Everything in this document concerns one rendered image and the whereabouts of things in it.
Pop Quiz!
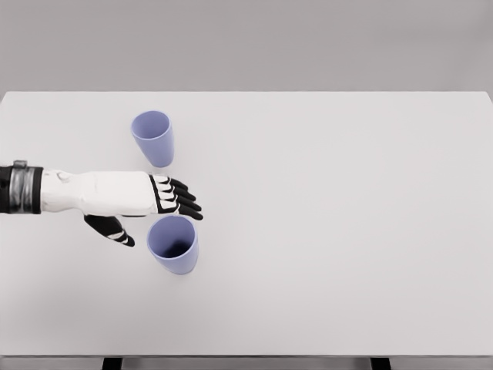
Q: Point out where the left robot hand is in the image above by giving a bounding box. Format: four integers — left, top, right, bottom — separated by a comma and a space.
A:
79, 170, 204, 248

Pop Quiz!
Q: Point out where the lavender plastic cup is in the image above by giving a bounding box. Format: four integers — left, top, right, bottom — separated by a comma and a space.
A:
130, 109, 175, 169
146, 215, 200, 276

